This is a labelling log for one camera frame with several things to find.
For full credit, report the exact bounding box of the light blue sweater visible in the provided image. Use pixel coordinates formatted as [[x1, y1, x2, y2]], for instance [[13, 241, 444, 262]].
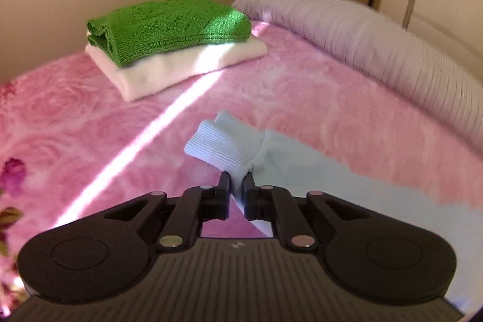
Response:
[[184, 111, 483, 315]]

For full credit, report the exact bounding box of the white folded garment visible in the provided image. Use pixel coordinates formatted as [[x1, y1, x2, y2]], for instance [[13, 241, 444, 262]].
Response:
[[85, 30, 268, 103]]

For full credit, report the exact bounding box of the green knit sweater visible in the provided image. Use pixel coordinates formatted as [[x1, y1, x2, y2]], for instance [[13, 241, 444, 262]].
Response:
[[87, 0, 252, 68]]

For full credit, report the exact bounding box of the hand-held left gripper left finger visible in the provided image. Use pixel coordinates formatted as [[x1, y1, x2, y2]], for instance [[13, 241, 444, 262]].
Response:
[[91, 172, 232, 252]]

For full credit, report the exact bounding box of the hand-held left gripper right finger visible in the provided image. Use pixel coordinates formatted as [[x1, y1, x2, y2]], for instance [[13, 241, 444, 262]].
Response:
[[242, 172, 378, 252]]

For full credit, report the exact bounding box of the pink floral blanket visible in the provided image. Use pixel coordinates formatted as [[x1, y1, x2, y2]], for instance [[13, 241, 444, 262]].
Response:
[[0, 20, 483, 319]]

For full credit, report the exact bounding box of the lilac striped duvet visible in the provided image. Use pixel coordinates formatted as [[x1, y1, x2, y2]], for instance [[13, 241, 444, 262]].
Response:
[[231, 0, 483, 153]]

